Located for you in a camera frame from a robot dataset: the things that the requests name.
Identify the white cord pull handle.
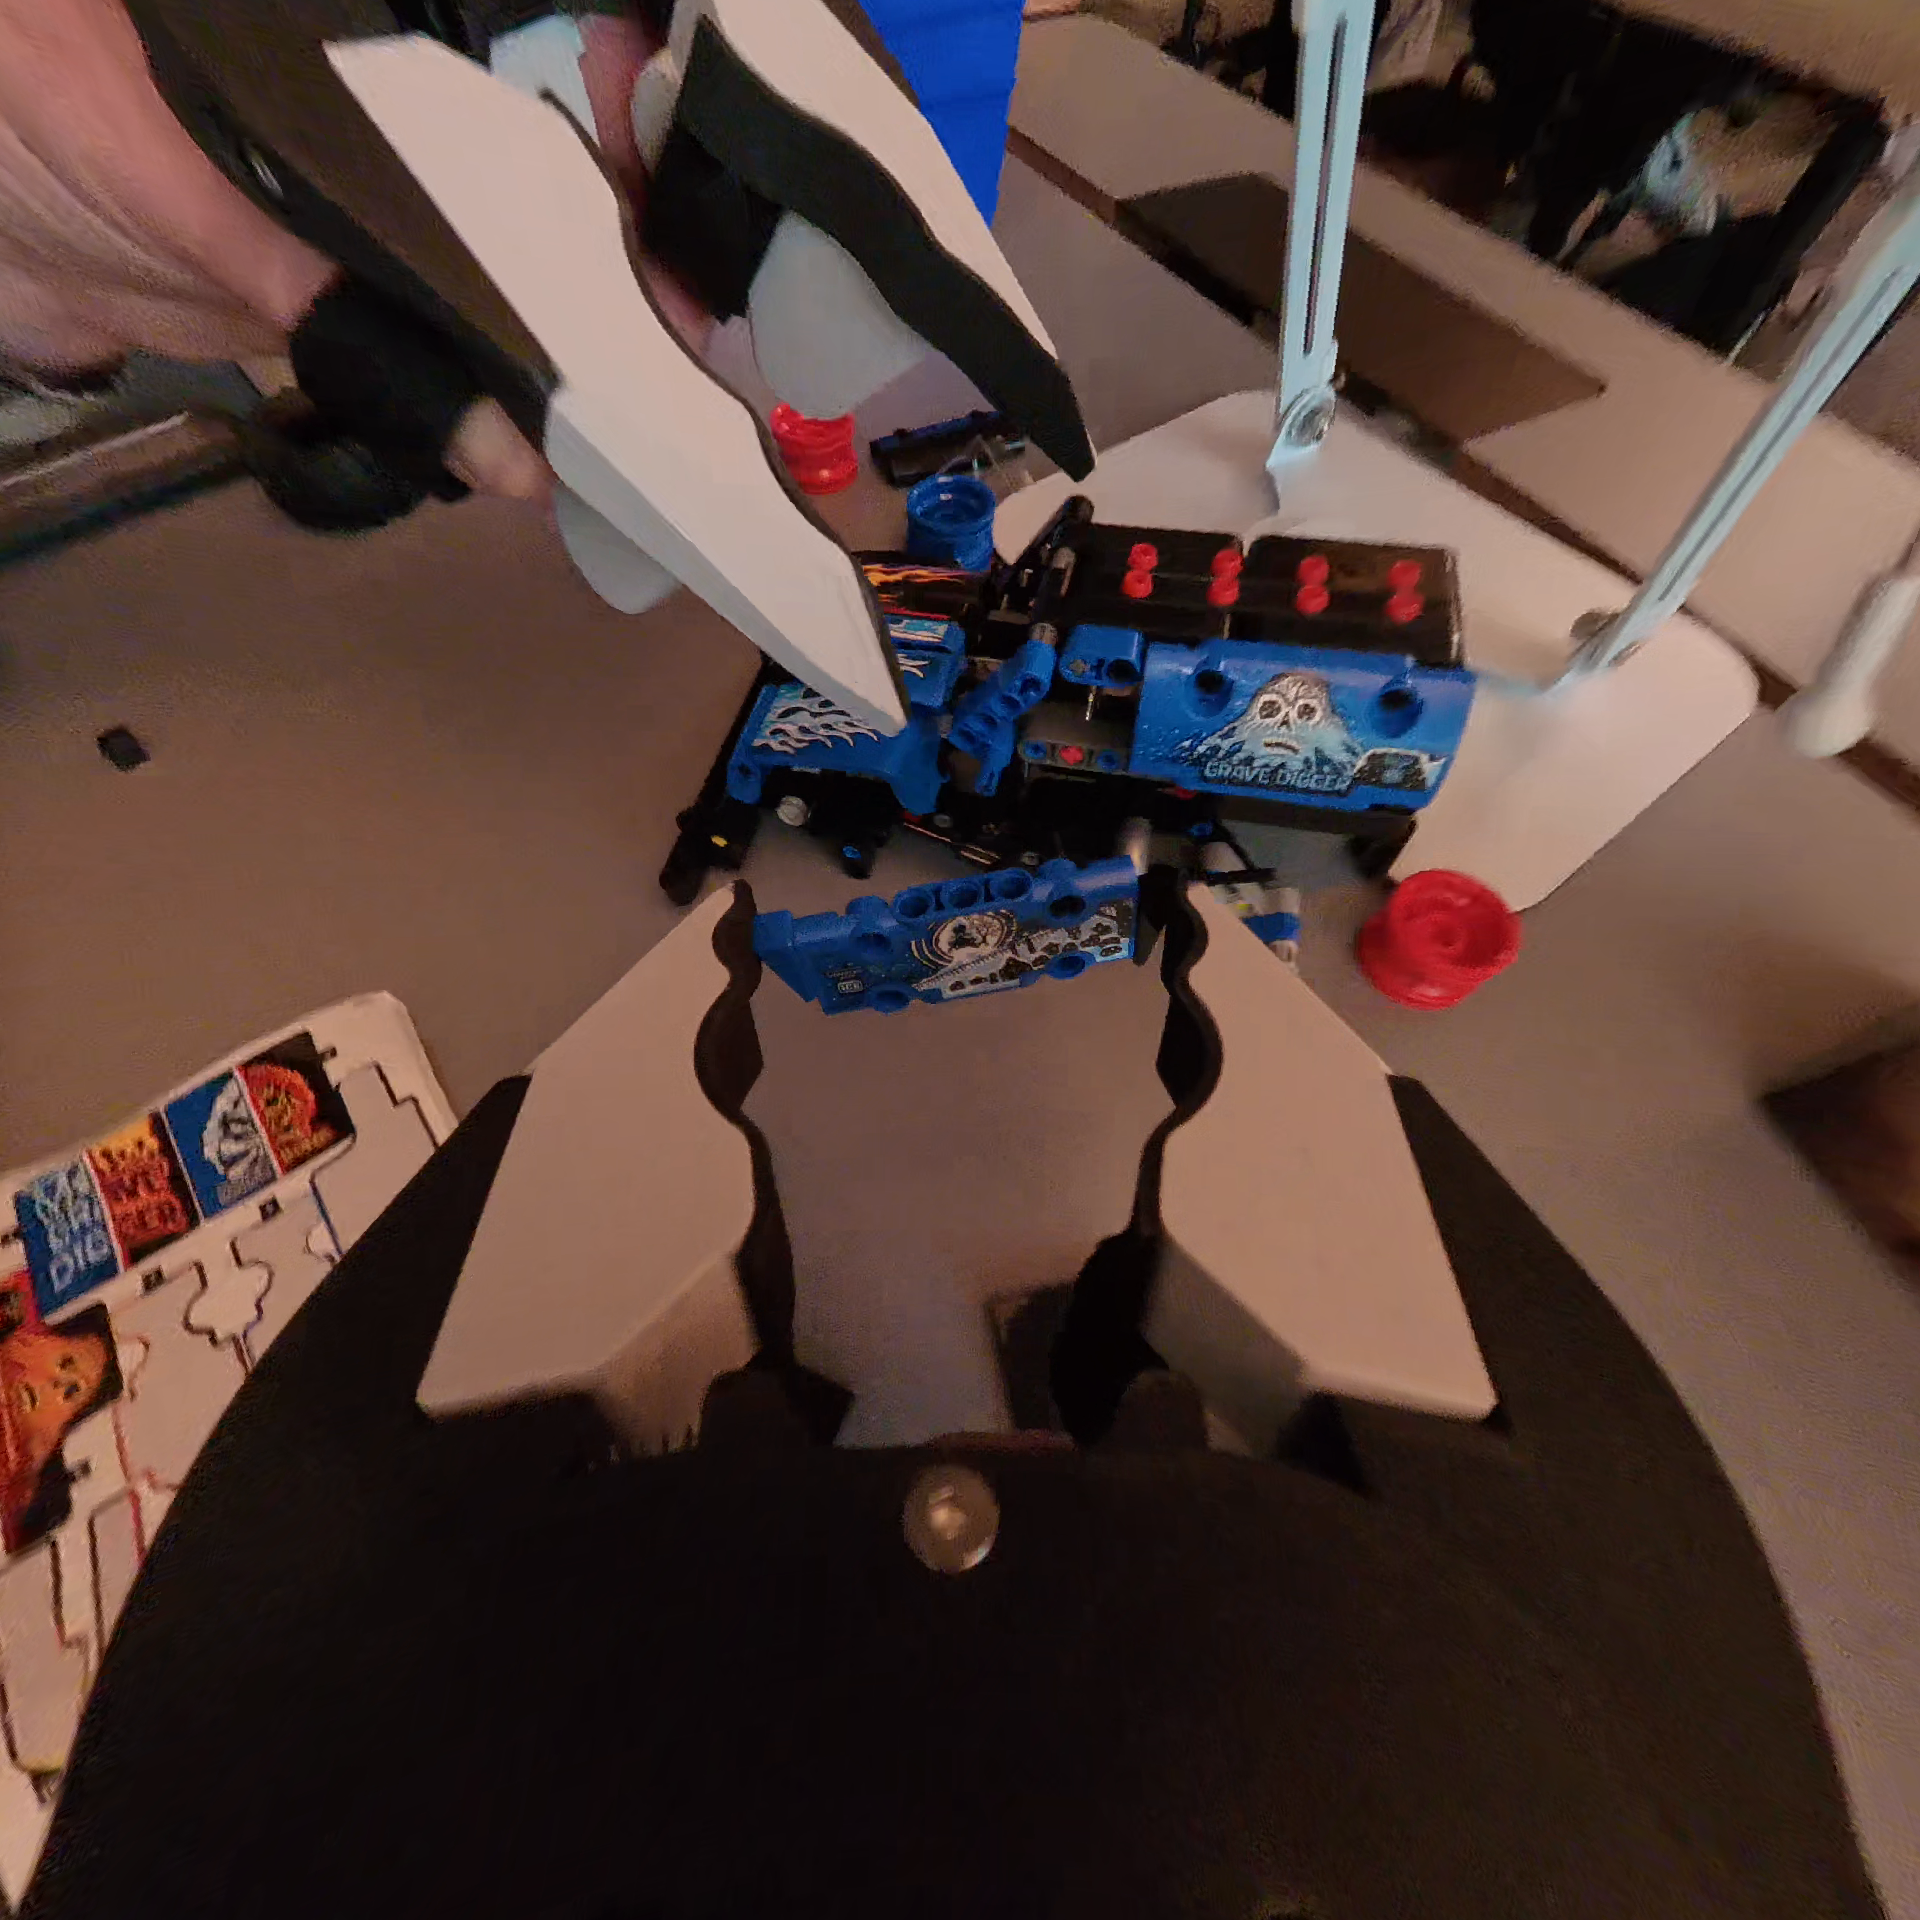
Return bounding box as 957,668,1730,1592
1777,547,1920,760

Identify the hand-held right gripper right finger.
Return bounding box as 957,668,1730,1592
1052,876,1501,1451

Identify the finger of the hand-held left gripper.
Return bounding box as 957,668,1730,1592
642,0,1104,484
318,30,917,740

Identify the dark desk cable hatch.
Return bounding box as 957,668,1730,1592
1121,168,1610,439

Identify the red toy wheel rim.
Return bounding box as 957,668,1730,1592
769,401,862,497
1355,867,1527,1011

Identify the blue black toy truck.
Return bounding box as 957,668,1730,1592
659,496,1481,965

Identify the blue plastic bin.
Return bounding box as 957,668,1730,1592
858,0,1028,229

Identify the white sticker sheet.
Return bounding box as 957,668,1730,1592
0,991,459,1809

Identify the person's left hand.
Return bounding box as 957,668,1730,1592
0,0,552,502

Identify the blue toy wheel rim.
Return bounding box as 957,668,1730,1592
903,472,1001,574

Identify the blue printed toy panel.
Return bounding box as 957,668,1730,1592
750,856,1157,1020

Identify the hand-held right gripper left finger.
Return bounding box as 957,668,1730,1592
413,879,801,1428

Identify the white metal stand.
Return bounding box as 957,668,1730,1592
993,0,1920,917

